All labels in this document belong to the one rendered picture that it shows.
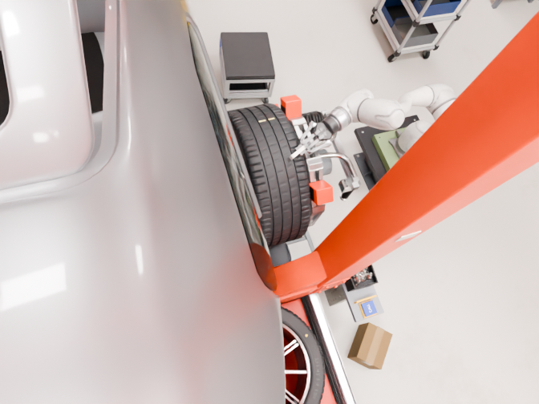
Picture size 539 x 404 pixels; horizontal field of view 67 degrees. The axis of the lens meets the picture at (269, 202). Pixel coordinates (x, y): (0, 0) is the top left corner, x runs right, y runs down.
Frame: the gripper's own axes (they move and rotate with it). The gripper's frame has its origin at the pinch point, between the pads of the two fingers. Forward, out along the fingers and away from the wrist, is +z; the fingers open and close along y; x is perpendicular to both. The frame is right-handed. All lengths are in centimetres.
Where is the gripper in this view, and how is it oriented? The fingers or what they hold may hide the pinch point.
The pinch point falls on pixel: (297, 152)
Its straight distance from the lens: 163.5
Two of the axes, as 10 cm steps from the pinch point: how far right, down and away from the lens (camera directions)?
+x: 2.2, -1.4, -9.7
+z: -7.4, 6.2, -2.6
